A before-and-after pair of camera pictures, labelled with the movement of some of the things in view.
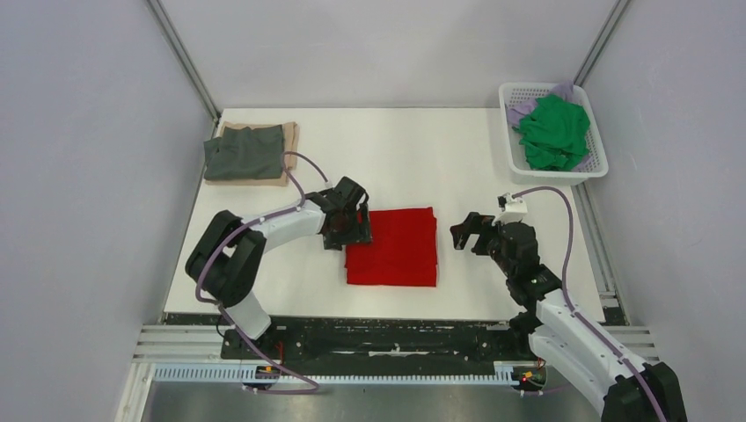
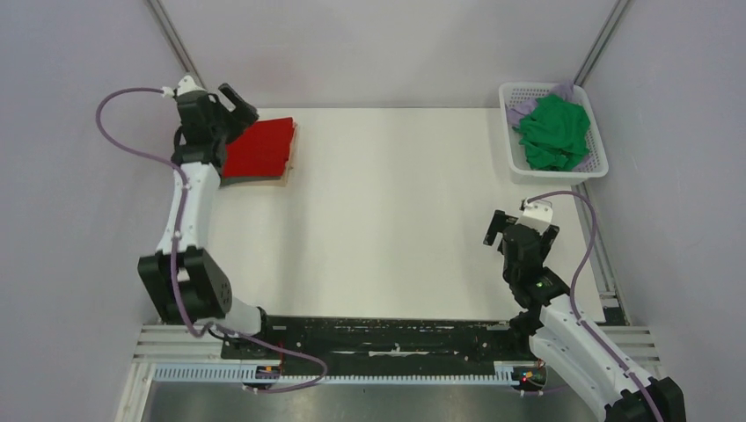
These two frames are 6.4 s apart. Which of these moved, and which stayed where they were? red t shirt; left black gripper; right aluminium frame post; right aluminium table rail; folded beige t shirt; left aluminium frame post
Moved: left black gripper; red t shirt
Stayed: left aluminium frame post; folded beige t shirt; right aluminium frame post; right aluminium table rail
